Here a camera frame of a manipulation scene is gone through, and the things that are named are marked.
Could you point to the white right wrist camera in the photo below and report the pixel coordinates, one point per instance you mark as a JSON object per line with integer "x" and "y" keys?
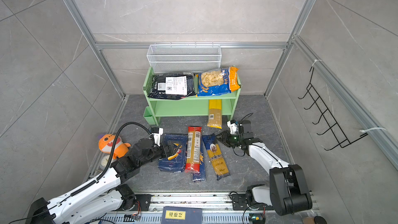
{"x": 234, "y": 127}

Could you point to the metal base rail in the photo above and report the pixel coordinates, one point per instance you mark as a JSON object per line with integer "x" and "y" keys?
{"x": 218, "y": 208}

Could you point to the black pasta bag white label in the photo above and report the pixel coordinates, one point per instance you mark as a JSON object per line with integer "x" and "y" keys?
{"x": 172, "y": 86}

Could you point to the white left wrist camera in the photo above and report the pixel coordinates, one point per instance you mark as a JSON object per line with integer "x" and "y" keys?
{"x": 157, "y": 133}

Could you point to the small round alarm clock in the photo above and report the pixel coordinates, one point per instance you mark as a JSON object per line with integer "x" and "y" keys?
{"x": 104, "y": 161}

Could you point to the black wire hook rack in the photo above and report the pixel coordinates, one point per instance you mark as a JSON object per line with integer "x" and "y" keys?
{"x": 326, "y": 116}

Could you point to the blue Barilla pasta box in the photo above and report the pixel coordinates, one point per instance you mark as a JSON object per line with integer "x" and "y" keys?
{"x": 178, "y": 164}

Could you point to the green wooden shelf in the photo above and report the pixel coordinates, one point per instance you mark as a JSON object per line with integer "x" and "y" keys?
{"x": 186, "y": 107}

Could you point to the blue spaghetti packet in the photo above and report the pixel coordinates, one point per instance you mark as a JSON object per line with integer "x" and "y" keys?
{"x": 201, "y": 176}

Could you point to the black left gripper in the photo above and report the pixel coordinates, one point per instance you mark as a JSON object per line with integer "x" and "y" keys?
{"x": 170, "y": 147}

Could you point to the Ankara spaghetti packet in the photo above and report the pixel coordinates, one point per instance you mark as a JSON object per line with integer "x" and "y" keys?
{"x": 215, "y": 156}

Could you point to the orange shark plush toy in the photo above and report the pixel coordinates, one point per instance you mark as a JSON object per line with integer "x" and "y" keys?
{"x": 106, "y": 142}

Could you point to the white wire mesh basket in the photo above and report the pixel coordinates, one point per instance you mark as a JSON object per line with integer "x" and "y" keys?
{"x": 164, "y": 58}

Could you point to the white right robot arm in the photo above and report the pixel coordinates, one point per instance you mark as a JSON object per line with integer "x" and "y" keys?
{"x": 288, "y": 192}

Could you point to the red spaghetti packet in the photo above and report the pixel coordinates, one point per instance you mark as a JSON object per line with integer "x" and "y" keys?
{"x": 193, "y": 150}

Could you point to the blue orange shell pasta bag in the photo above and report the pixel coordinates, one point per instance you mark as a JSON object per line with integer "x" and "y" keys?
{"x": 218, "y": 82}

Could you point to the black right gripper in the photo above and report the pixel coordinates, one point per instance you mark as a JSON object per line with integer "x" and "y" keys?
{"x": 225, "y": 138}

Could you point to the yellow spaghetti packet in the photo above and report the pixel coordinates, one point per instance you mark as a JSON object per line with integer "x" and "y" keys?
{"x": 215, "y": 114}

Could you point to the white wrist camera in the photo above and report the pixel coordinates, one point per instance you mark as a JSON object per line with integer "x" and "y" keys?
{"x": 157, "y": 133}
{"x": 234, "y": 127}

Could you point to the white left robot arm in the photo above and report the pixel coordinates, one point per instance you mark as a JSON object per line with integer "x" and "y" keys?
{"x": 102, "y": 194}

